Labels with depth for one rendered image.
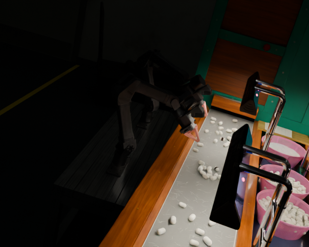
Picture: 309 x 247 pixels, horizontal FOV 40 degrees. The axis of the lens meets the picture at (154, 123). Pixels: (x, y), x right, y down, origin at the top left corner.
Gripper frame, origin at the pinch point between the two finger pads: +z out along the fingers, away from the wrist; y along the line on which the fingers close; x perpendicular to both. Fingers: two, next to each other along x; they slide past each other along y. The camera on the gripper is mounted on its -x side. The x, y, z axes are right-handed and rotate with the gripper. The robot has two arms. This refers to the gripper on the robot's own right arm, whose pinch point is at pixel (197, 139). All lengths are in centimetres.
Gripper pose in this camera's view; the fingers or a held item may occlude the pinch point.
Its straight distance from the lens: 201.9
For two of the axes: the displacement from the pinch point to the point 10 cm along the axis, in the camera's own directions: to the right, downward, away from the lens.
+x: -7.8, 4.9, 4.0
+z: 5.7, 8.1, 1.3
